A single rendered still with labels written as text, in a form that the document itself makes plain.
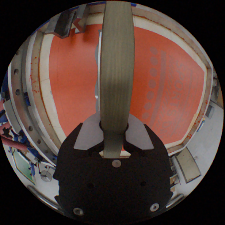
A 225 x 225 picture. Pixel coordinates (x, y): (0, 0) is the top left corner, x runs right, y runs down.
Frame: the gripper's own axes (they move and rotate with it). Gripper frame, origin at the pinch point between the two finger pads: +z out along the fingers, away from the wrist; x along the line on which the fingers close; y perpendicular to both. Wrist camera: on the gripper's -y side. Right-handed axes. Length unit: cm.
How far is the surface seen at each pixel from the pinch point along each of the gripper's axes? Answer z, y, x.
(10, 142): -13, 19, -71
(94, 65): 5.0, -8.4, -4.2
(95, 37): 5.0, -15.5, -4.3
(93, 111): 5.0, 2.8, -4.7
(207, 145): -14, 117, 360
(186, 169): -31, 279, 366
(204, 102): 3.7, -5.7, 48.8
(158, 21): 3.6, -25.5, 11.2
